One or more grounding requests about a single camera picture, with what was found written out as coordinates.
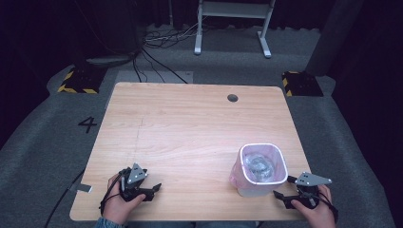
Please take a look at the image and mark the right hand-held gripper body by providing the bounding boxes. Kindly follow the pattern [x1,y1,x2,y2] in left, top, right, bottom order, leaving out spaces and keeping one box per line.
[286,171,334,211]

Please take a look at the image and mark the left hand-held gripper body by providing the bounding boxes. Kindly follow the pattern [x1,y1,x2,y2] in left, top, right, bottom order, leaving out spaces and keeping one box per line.
[118,162,156,202]

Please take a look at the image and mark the white trash bin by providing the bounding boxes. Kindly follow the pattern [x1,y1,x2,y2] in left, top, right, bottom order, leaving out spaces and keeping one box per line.
[236,142,289,199]

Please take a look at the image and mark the pink bin bag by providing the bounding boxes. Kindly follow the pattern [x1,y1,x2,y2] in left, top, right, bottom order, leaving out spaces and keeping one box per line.
[228,143,288,191]

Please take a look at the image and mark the person's right hand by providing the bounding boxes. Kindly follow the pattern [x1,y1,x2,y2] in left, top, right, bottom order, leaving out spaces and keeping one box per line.
[290,184,337,228]

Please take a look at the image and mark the person's left hand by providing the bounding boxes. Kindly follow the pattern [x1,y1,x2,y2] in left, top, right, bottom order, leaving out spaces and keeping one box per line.
[102,173,147,226]

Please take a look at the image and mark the crumpled clear plastic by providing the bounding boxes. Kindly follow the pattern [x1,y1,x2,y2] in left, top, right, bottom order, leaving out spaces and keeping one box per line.
[244,153,276,183]

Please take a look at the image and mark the person's legs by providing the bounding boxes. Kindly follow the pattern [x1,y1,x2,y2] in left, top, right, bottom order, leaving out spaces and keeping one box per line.
[125,220,259,228]

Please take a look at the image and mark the grey tape piece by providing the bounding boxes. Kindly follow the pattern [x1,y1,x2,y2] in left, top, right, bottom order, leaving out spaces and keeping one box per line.
[75,182,94,194]

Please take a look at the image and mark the black yellow striped base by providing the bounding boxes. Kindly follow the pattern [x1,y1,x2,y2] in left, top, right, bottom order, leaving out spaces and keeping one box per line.
[281,70,325,98]
[57,66,108,95]

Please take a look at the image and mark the grey pillar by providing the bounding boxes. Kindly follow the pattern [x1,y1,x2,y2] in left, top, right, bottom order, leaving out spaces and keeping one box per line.
[304,0,366,77]

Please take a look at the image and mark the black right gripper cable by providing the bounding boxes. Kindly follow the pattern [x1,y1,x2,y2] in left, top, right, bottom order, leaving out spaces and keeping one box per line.
[312,191,339,224]

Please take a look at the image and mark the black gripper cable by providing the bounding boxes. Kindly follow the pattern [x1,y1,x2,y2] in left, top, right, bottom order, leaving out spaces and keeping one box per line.
[43,169,125,228]
[312,191,339,224]

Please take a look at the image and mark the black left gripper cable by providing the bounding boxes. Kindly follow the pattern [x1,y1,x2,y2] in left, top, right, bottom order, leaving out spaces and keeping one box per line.
[43,169,125,228]

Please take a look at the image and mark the bundle of floor cables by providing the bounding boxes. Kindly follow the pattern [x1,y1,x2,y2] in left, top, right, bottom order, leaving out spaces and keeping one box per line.
[131,18,205,85]

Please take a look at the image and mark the white metal stand frame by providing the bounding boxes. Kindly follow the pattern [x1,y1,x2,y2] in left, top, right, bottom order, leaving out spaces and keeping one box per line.
[193,0,278,60]

